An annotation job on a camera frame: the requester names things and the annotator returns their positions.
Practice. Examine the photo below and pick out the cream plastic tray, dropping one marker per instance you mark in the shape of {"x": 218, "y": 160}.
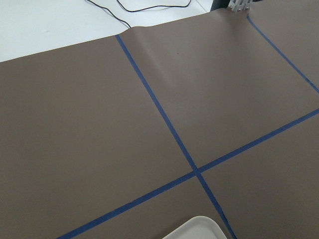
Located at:
{"x": 199, "y": 227}

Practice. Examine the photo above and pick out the aluminium frame post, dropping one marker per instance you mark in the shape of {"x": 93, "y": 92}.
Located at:
{"x": 239, "y": 5}

